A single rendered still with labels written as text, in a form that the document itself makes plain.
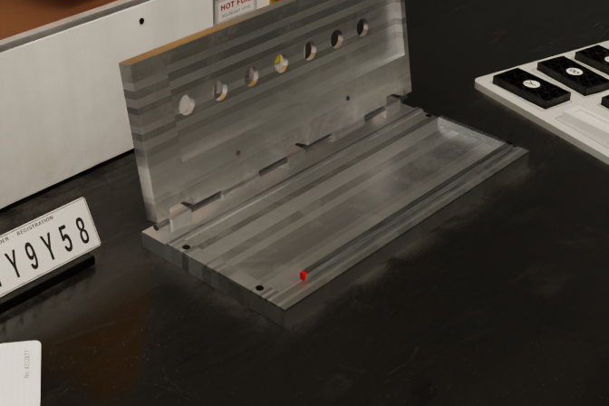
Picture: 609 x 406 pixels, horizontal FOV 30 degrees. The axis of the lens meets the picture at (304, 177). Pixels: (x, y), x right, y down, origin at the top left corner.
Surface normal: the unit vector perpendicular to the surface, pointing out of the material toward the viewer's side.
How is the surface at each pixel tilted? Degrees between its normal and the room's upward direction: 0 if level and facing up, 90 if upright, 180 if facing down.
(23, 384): 0
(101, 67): 90
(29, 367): 0
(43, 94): 90
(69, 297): 0
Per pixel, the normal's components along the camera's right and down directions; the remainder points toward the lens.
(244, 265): 0.03, -0.86
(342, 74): 0.74, 0.19
